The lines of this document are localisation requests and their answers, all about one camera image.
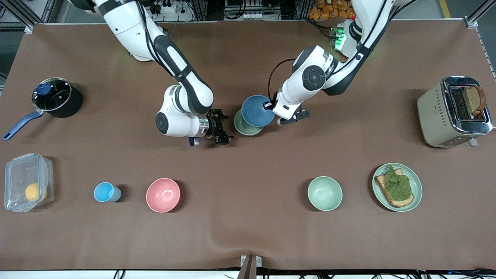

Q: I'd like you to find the metal table edge bracket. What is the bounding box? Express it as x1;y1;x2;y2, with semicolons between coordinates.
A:
237;255;262;279

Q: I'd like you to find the blue bowl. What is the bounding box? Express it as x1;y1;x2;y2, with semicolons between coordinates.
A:
241;95;276;127

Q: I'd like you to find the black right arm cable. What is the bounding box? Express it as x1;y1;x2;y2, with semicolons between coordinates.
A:
134;0;163;66

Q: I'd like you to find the glass lid with blue knob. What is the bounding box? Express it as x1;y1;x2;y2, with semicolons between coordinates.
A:
32;77;72;112

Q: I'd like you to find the light blue cup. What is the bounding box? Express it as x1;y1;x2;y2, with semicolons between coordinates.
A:
93;182;122;203

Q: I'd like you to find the pink bowl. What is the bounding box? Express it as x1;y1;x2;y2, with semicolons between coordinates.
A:
146;178;181;213

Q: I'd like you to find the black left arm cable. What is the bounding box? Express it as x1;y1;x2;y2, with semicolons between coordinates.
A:
268;58;298;103

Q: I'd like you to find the clear plastic lidded container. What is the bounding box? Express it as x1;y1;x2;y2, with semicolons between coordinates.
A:
4;153;55;213

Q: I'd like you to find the brown bread slice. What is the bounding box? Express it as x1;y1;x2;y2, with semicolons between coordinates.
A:
462;85;487;117

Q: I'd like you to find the green lettuce leaf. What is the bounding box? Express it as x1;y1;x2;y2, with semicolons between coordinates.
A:
384;165;412;201

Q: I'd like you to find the toast slice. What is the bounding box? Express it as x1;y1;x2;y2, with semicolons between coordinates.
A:
375;169;414;208

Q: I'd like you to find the white power strip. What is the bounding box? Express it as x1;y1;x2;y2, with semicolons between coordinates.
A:
151;0;194;22

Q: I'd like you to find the black pot with blue handle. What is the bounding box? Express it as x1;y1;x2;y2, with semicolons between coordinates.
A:
3;77;83;141

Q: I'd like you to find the yellow lemon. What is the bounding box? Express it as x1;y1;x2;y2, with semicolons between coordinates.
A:
25;183;48;202

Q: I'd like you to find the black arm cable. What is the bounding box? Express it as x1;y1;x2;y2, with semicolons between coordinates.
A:
268;58;298;103
134;0;163;66

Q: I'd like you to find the light green plate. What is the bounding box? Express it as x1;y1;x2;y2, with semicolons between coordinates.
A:
372;163;423;212

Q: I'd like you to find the orange snack bag pile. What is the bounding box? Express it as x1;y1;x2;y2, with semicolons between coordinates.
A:
309;0;356;21

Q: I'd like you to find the beige and chrome toaster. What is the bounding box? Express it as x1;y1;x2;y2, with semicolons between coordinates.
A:
417;76;493;148

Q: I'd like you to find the light green bowl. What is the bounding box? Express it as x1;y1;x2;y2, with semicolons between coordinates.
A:
233;108;264;136
307;176;343;212

